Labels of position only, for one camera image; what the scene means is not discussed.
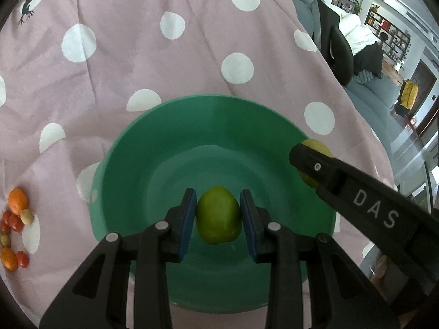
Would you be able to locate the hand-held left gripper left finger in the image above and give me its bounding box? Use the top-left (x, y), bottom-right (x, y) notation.
top-left (39, 188), bottom-right (198, 329)

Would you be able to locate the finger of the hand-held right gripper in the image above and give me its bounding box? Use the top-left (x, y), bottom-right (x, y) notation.
top-left (289, 143), bottom-right (348, 199)

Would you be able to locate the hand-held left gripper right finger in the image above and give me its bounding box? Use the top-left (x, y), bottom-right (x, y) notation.
top-left (239, 189), bottom-right (400, 329)

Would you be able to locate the yellow round fruit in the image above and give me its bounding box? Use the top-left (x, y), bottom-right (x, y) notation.
top-left (299, 139), bottom-right (334, 188)

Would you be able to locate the green round fruit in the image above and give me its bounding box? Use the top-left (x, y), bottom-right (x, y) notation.
top-left (195, 186), bottom-right (242, 245)

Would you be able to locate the green plastic bowl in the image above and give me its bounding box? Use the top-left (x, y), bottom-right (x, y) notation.
top-left (88, 93), bottom-right (338, 314)

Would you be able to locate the person's right hand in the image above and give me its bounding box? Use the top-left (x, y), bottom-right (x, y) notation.
top-left (371, 255), bottom-right (390, 290)

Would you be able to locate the black chair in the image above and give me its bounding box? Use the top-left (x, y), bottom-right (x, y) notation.
top-left (315, 0), bottom-right (354, 87)

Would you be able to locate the dark cloth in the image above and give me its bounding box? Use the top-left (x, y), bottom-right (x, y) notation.
top-left (353, 42), bottom-right (385, 80)

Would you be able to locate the yellow bag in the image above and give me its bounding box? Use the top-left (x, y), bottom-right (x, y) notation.
top-left (399, 79), bottom-right (420, 110)

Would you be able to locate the dark wooden door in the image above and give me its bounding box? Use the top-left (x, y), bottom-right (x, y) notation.
top-left (409, 59), bottom-right (439, 126)

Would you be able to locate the white quilt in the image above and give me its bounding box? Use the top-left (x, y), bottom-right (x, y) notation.
top-left (336, 6), bottom-right (382, 56)

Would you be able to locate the wooden display shelf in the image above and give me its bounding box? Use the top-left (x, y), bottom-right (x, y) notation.
top-left (364, 4), bottom-right (412, 66)

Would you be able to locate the orange kumquat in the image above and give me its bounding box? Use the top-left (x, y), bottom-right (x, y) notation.
top-left (8, 188), bottom-right (29, 214)
top-left (0, 247), bottom-right (19, 271)

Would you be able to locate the pink polka dot blanket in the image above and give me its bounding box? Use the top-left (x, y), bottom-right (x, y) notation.
top-left (0, 0), bottom-right (399, 329)

